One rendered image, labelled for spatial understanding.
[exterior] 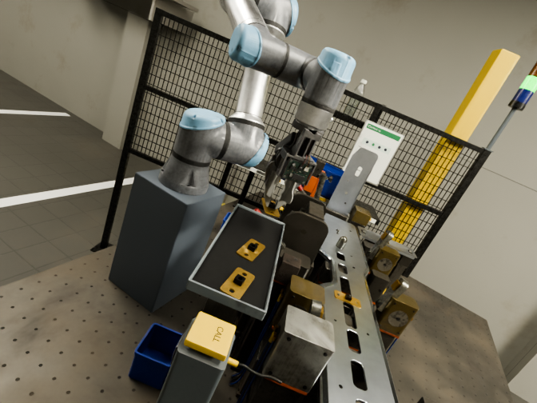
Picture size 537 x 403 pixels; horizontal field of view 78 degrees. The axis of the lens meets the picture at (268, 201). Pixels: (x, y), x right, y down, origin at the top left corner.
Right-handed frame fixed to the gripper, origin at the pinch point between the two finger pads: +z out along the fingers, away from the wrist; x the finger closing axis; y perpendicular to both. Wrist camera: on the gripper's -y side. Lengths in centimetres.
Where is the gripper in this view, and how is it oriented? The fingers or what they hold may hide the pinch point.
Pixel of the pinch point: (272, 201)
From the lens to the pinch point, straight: 80.4
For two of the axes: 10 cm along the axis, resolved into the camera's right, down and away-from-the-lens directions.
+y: 1.1, 4.2, -9.0
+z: -3.7, 8.6, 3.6
